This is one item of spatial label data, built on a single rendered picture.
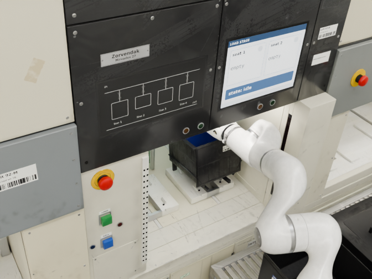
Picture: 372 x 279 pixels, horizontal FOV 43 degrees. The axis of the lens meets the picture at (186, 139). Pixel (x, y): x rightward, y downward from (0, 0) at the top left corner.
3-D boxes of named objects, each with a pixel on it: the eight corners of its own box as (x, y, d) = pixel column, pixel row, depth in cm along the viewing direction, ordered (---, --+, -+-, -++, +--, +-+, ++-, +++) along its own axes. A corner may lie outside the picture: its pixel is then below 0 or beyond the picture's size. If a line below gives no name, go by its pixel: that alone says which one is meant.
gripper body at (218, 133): (219, 147, 171) (201, 130, 178) (241, 138, 176) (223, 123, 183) (221, 130, 167) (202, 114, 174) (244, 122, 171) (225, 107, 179)
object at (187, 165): (193, 197, 184) (191, 125, 168) (166, 173, 199) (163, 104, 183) (243, 177, 195) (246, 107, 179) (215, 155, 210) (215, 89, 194)
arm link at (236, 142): (241, 122, 167) (222, 140, 167) (266, 141, 158) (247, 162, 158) (249, 133, 173) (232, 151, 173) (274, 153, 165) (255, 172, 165)
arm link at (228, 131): (223, 150, 170) (218, 146, 172) (243, 143, 174) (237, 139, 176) (226, 132, 165) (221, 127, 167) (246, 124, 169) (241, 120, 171)
